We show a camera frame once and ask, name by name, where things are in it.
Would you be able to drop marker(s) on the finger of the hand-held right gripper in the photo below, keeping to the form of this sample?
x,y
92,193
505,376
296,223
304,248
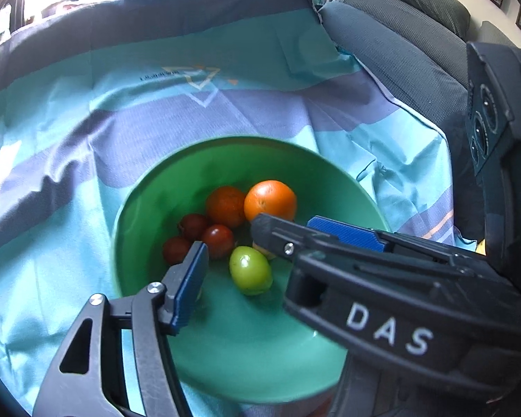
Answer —
x,y
347,232
269,230

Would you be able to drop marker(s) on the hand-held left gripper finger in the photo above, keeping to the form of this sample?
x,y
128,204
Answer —
x,y
191,286

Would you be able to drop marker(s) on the small beige round fruit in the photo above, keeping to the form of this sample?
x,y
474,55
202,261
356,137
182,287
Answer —
x,y
263,253

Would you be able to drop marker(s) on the green tomato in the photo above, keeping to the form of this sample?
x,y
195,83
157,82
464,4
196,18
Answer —
x,y
250,269

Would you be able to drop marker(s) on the large red tomato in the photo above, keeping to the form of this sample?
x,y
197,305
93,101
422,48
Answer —
x,y
225,206

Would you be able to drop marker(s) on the small red tomato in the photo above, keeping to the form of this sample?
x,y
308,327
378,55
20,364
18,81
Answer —
x,y
194,225
176,249
218,241

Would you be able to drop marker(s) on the green bowl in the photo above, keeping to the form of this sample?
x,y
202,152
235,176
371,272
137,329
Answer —
x,y
243,343

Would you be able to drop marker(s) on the orange mandarin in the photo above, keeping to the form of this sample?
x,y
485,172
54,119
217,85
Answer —
x,y
270,202

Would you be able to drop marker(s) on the grey sofa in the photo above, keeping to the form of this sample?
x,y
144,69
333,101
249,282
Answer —
x,y
395,43

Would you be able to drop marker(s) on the teal printed blanket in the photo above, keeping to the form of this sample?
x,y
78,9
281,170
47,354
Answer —
x,y
113,95

